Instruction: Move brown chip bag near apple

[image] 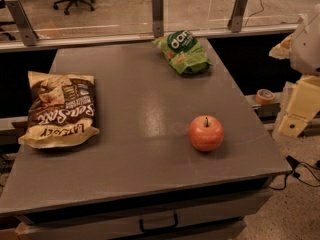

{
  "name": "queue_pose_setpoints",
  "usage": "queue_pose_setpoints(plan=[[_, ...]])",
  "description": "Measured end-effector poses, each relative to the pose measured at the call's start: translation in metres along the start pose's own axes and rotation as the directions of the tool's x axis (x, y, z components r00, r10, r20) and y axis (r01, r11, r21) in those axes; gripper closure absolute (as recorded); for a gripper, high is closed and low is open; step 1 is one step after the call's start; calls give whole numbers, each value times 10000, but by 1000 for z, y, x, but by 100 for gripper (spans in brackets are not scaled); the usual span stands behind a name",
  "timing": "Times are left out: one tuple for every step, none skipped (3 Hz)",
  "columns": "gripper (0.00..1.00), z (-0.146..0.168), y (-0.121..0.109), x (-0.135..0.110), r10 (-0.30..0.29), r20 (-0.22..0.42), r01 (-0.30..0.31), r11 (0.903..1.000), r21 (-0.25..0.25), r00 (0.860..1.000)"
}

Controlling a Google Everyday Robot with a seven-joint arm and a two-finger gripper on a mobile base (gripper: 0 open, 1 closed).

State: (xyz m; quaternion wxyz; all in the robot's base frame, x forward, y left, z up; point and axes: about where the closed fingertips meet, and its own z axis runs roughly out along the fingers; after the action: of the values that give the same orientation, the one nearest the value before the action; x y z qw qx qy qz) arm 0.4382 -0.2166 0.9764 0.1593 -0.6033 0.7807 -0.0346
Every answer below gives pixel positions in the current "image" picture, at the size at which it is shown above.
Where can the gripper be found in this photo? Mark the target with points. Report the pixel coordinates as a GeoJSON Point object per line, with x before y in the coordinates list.
{"type": "Point", "coordinates": [308, 47]}

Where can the brown Late July chip bag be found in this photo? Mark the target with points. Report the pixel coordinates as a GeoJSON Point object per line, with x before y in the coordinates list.
{"type": "Point", "coordinates": [63, 110]}

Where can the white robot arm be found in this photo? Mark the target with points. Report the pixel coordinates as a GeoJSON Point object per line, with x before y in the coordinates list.
{"type": "Point", "coordinates": [302, 48]}

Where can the red apple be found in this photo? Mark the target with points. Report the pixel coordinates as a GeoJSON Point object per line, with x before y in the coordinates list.
{"type": "Point", "coordinates": [206, 133]}

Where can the green snack bag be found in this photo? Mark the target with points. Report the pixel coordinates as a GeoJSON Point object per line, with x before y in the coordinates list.
{"type": "Point", "coordinates": [183, 52]}

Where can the roll of tape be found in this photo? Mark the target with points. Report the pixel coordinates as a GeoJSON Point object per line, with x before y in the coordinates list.
{"type": "Point", "coordinates": [264, 96]}

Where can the grey table drawer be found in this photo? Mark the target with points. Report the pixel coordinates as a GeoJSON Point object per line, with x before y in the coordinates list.
{"type": "Point", "coordinates": [221, 218]}

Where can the right metal bracket post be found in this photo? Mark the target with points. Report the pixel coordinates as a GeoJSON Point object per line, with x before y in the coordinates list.
{"type": "Point", "coordinates": [236, 19]}

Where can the metal bracket post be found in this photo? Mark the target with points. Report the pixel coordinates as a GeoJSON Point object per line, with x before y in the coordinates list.
{"type": "Point", "coordinates": [28, 35]}
{"type": "Point", "coordinates": [236, 19]}
{"type": "Point", "coordinates": [157, 18]}

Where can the middle metal bracket post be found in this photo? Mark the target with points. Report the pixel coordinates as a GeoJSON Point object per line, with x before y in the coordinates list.
{"type": "Point", "coordinates": [157, 18]}

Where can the left metal bracket post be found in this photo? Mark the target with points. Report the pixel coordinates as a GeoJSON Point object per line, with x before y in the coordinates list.
{"type": "Point", "coordinates": [28, 35]}

